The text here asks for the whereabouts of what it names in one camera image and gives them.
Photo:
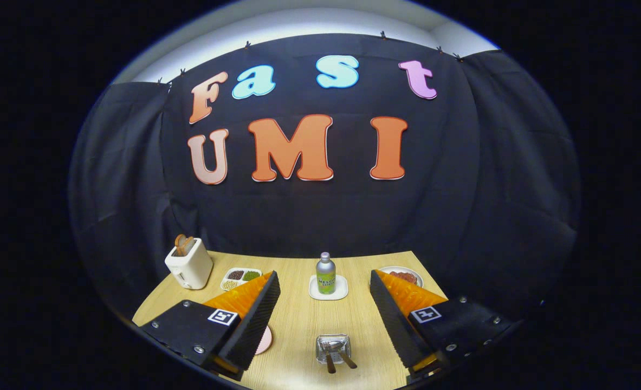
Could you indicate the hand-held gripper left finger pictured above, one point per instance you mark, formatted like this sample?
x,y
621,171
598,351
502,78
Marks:
x,y
255,327

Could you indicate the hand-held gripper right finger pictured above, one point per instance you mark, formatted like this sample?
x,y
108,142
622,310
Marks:
x,y
393,325

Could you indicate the pink round plate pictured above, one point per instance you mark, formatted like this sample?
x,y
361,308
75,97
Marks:
x,y
265,341

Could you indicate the white divided dish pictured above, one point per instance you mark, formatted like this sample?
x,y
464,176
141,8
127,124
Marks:
x,y
245,285

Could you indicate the red-brown meat piece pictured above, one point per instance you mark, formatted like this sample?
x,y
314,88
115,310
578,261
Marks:
x,y
404,277

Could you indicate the yellow soybeans heap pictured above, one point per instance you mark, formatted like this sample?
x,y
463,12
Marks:
x,y
230,285

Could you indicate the green beans heap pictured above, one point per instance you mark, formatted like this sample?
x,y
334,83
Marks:
x,y
252,275

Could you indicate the dark brown beans heap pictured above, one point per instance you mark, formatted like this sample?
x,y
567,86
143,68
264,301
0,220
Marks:
x,y
235,275

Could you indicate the white oval bowl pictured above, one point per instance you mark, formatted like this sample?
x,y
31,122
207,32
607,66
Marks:
x,y
385,269

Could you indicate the white square coaster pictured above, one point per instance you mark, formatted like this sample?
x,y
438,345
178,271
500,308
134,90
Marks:
x,y
342,293

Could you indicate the green soda bottle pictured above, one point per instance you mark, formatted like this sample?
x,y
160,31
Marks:
x,y
325,281

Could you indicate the white toaster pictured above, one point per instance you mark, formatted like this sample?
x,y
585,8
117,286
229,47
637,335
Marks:
x,y
193,269

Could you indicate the toasted bread slice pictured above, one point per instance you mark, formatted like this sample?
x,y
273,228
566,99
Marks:
x,y
189,245
180,244

